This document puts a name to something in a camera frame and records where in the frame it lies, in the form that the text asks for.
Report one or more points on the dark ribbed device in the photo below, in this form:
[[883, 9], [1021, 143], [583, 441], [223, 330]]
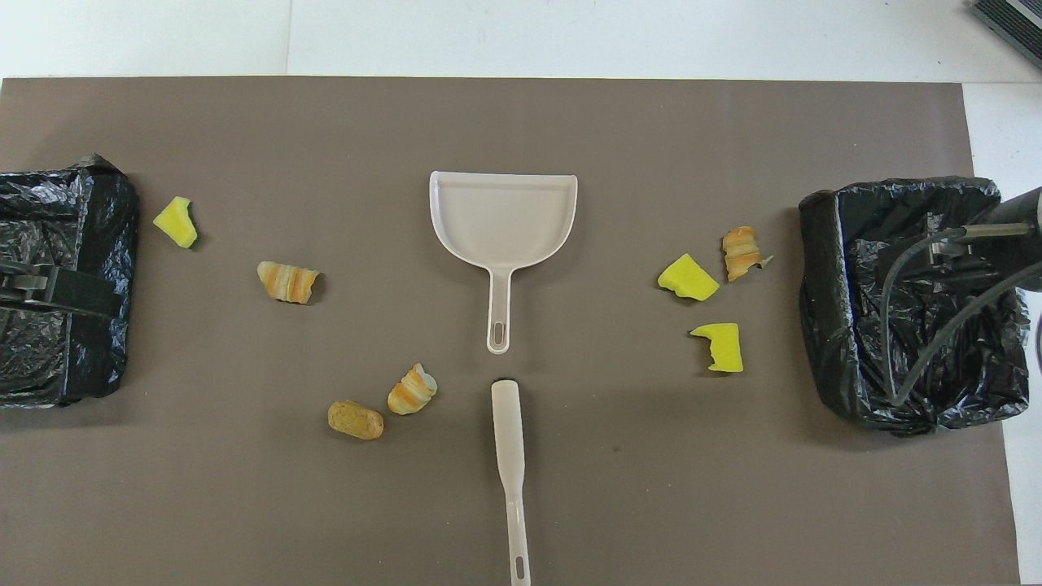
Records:
[[1013, 20]]

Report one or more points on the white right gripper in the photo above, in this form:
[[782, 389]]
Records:
[[1026, 207]]

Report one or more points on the beige plastic dustpan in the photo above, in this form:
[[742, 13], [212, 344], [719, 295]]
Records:
[[501, 220]]

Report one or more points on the yellow sponge wedge piece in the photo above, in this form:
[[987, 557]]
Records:
[[688, 278]]

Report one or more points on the beige hand brush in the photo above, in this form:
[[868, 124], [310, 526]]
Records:
[[507, 423]]

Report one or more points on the notched yellow sponge piece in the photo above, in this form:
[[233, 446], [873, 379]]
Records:
[[724, 346]]

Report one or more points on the brown round bread roll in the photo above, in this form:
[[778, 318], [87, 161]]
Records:
[[355, 419]]

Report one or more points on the small yellow sponge piece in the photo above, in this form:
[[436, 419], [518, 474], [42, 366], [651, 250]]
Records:
[[175, 221]]

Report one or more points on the black bag lined bin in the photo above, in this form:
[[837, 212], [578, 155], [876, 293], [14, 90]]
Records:
[[98, 212], [830, 325]]

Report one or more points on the brown table mat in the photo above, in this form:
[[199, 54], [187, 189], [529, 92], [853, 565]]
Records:
[[521, 122]]

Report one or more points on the striped croissant piece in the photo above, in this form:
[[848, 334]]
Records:
[[739, 252], [411, 391], [285, 281]]

